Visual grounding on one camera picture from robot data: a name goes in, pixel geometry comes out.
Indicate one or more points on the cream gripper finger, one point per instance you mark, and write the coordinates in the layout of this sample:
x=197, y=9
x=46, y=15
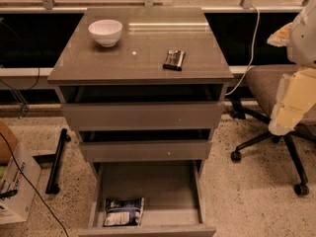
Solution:
x=280, y=38
x=295, y=97

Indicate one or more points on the white ceramic bowl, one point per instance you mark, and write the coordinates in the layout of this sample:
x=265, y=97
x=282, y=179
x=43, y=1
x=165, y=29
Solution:
x=105, y=32

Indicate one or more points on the brown cardboard box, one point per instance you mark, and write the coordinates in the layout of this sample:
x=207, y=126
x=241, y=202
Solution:
x=8, y=143

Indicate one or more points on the grey drawer cabinet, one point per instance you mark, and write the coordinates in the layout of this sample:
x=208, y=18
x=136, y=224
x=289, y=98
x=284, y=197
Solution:
x=138, y=57

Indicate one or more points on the blue chip bag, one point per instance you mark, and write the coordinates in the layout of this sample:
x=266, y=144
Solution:
x=123, y=212

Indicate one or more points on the grey bottom drawer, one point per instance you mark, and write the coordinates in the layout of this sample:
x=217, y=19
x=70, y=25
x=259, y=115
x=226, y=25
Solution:
x=173, y=206

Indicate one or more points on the grey middle drawer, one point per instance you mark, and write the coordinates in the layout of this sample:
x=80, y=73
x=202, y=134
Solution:
x=145, y=145

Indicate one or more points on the white cardboard box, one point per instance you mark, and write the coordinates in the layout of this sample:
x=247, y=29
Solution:
x=17, y=177

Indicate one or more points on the grey drawer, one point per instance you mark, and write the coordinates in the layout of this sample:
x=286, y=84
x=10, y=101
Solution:
x=173, y=206
x=142, y=107
x=145, y=145

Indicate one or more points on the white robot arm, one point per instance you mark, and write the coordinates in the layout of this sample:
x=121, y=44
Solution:
x=301, y=48

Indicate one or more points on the grey top drawer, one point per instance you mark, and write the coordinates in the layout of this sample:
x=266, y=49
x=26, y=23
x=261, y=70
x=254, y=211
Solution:
x=142, y=107

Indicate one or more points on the brown office chair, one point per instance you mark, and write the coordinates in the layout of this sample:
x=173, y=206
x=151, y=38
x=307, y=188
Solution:
x=262, y=82

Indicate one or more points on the black metal bar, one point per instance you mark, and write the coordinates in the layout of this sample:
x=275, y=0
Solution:
x=52, y=187

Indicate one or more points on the dark snack bar packet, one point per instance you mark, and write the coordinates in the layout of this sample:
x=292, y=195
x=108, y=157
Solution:
x=174, y=60

